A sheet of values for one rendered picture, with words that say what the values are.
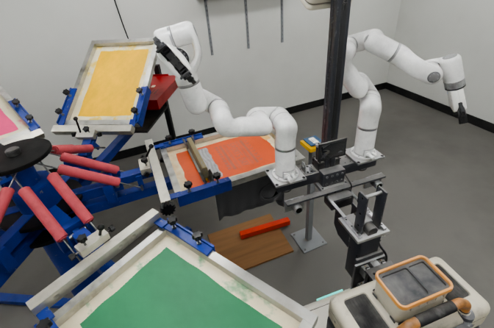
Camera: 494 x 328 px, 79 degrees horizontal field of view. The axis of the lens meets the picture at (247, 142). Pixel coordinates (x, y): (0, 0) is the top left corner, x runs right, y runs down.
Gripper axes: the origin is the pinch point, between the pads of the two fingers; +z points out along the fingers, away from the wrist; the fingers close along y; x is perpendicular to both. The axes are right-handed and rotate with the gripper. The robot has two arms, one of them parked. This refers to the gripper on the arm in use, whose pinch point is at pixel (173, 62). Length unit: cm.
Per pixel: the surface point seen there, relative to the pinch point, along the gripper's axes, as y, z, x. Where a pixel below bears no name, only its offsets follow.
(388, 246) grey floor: -208, -100, 21
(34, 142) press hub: 18, -73, -87
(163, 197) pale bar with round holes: -43, -55, -54
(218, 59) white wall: -24, -298, 17
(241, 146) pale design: -66, -106, -13
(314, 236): -174, -121, -21
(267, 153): -77, -93, -2
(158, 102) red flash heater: -11, -169, -47
